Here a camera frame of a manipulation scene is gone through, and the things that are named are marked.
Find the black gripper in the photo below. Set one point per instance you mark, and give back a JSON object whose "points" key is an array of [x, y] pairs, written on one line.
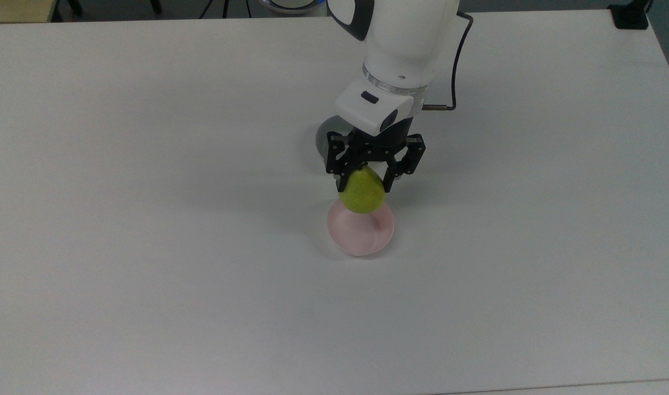
{"points": [[378, 147]]}

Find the green pear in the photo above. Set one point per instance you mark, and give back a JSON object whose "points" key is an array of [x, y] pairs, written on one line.
{"points": [[361, 192]]}

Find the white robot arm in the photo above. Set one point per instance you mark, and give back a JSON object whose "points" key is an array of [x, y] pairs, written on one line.
{"points": [[403, 44]]}

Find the grey bowl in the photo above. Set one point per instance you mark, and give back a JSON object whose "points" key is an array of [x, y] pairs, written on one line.
{"points": [[320, 141]]}

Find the pink bowl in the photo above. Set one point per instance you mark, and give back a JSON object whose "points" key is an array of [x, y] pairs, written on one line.
{"points": [[361, 237]]}

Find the black tripod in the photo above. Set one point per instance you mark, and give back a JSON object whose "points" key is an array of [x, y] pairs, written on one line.
{"points": [[225, 7]]}

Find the black furniture leg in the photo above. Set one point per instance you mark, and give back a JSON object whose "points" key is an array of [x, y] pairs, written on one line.
{"points": [[156, 5], [75, 6]]}

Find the wooden table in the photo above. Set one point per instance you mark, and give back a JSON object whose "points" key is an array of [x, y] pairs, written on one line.
{"points": [[16, 10]]}

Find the black clamp mount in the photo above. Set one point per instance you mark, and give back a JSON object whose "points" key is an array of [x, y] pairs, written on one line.
{"points": [[629, 16]]}

